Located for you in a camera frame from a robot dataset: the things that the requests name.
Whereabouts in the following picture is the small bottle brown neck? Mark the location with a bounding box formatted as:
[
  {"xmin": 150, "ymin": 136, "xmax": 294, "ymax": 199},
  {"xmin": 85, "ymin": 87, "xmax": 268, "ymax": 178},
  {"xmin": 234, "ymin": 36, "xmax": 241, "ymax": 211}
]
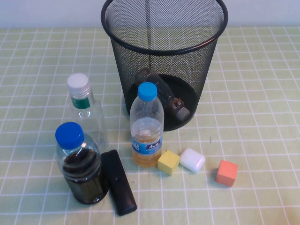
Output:
[{"xmin": 135, "ymin": 67, "xmax": 190, "ymax": 121}]

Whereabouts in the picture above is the clear bottle green label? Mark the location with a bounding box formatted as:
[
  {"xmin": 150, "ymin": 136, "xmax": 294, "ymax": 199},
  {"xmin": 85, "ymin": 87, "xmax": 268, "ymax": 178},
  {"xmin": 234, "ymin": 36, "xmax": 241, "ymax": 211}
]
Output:
[{"xmin": 67, "ymin": 73, "xmax": 110, "ymax": 153}]

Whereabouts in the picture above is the black mesh wastebasket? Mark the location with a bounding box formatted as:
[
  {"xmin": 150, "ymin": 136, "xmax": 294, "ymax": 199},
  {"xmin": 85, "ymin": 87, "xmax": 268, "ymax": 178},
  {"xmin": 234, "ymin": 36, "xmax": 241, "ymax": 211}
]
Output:
[{"xmin": 100, "ymin": 0, "xmax": 229, "ymax": 132}]

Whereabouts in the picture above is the yellow liquid bottle light-blue cap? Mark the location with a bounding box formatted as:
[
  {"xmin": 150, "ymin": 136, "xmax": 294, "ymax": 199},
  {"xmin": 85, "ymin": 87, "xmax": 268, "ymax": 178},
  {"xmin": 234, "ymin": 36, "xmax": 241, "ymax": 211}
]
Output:
[{"xmin": 129, "ymin": 82, "xmax": 165, "ymax": 168}]

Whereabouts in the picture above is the yellow cube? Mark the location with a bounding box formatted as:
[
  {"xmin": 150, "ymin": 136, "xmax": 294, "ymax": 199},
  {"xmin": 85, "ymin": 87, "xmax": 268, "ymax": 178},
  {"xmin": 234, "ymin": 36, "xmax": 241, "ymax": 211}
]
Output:
[{"xmin": 157, "ymin": 150, "xmax": 180, "ymax": 176}]

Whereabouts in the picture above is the white earbud case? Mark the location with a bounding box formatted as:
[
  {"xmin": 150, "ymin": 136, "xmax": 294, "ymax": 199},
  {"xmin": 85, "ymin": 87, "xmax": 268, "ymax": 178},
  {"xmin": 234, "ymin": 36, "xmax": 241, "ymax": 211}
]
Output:
[{"xmin": 180, "ymin": 147, "xmax": 206, "ymax": 173}]

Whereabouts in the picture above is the black remote control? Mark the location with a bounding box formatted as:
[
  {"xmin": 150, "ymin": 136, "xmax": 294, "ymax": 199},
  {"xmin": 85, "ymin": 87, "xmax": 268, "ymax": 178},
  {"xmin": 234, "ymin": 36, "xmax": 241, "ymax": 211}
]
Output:
[{"xmin": 100, "ymin": 149, "xmax": 138, "ymax": 216}]

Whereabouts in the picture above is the dark liquid bottle blue cap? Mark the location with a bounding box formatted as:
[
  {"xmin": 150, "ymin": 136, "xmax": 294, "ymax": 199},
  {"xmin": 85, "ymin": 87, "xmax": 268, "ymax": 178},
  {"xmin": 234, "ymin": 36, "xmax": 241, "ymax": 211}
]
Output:
[{"xmin": 55, "ymin": 121, "xmax": 110, "ymax": 205}]

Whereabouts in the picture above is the orange cube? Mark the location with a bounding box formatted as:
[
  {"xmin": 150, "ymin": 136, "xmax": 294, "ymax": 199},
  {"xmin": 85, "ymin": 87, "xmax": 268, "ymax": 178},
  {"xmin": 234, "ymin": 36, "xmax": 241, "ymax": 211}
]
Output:
[{"xmin": 215, "ymin": 160, "xmax": 239, "ymax": 188}]

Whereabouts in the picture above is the green checked tablecloth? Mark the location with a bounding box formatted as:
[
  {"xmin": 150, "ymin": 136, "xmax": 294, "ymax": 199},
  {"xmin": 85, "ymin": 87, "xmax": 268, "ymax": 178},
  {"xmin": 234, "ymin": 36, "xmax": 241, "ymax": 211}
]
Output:
[{"xmin": 0, "ymin": 26, "xmax": 300, "ymax": 225}]

